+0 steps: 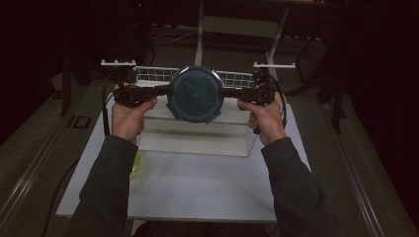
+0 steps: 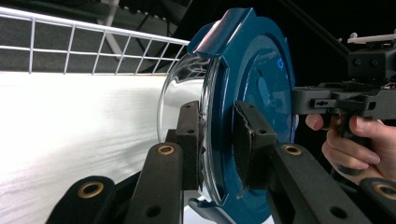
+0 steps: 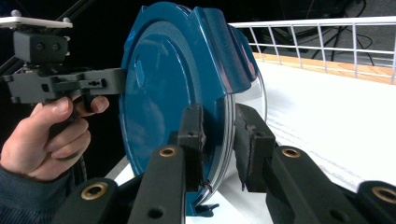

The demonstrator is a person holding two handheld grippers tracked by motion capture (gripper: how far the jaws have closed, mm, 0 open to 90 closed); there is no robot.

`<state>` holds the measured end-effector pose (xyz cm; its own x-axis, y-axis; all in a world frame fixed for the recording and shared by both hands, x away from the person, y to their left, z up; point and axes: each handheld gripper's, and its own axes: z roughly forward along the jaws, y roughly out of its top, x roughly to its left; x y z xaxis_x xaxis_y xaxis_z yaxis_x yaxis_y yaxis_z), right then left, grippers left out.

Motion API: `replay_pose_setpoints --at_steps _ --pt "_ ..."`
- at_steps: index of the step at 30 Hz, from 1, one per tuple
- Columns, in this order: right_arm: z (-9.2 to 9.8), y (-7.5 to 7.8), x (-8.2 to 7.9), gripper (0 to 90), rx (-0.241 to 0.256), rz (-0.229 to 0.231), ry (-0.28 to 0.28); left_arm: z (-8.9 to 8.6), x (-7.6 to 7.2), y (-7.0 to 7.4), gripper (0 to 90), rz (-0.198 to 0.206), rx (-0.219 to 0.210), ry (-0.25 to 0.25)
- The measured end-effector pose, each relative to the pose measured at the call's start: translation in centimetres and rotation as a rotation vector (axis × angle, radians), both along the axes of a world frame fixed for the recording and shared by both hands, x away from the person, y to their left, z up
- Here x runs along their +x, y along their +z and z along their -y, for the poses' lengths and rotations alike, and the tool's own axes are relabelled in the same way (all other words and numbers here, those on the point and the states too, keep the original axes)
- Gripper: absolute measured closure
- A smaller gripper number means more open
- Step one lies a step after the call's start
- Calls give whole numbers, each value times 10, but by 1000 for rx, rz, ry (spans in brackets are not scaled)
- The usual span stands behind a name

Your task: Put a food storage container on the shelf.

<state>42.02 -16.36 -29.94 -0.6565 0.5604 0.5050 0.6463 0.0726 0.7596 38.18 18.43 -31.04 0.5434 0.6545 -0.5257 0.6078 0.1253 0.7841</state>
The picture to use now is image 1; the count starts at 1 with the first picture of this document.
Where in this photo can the white metal desk frame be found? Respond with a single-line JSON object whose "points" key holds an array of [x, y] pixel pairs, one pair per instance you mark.
{"points": [[237, 26]]}

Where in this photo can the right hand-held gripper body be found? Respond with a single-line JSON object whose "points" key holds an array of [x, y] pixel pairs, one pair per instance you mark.
{"points": [[260, 94]]}

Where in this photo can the green round container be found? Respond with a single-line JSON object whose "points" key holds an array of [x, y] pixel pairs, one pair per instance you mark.
{"points": [[136, 164]]}

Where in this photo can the person's left hand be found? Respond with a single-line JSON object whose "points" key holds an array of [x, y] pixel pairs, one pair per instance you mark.
{"points": [[128, 120]]}

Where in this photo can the dark blue round container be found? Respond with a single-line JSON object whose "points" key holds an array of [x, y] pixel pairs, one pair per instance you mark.
{"points": [[195, 95]]}

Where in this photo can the person's right hand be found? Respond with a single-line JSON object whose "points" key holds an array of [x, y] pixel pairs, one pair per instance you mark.
{"points": [[267, 123]]}

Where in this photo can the black metal stand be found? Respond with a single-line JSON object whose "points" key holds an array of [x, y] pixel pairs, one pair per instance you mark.
{"points": [[336, 108], [66, 89]]}

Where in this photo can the black floor socket plate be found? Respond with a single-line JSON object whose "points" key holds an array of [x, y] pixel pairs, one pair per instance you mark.
{"points": [[79, 122]]}

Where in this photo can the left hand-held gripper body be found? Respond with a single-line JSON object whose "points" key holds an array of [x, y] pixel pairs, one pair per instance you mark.
{"points": [[126, 94]]}

